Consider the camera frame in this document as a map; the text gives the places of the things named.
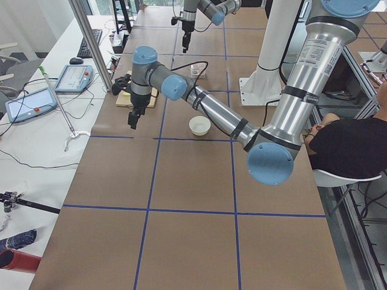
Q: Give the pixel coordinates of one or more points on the teach pendant far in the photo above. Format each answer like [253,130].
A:
[74,79]

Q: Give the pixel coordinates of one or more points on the seated person black shirt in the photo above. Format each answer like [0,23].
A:
[351,148]

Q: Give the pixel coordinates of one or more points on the teach pendant near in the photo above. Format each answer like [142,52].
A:
[31,105]

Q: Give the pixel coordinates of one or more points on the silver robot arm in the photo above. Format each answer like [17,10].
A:
[214,12]
[330,26]

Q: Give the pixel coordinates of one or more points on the reacher grabber stick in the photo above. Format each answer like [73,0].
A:
[73,133]

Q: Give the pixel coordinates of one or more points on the bamboo cutting board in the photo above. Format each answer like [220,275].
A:
[125,99]

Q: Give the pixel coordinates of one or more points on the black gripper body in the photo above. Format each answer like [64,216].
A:
[185,26]
[138,101]

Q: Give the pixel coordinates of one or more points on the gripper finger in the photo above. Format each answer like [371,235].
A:
[133,120]
[185,44]
[188,39]
[141,111]

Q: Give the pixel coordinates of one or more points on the clear plastic egg box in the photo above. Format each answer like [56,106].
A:
[198,70]

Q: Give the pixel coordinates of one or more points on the black computer mouse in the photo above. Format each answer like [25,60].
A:
[76,61]

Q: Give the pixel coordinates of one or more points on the white ceramic bowl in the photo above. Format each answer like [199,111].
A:
[199,125]

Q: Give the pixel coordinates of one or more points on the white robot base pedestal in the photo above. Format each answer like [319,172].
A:
[264,84]

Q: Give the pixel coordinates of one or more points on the red cylinder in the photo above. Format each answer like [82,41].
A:
[19,261]

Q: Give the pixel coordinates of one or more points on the aluminium frame post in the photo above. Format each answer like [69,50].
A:
[87,33]

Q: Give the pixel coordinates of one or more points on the teach pendant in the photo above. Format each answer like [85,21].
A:
[74,79]
[31,105]

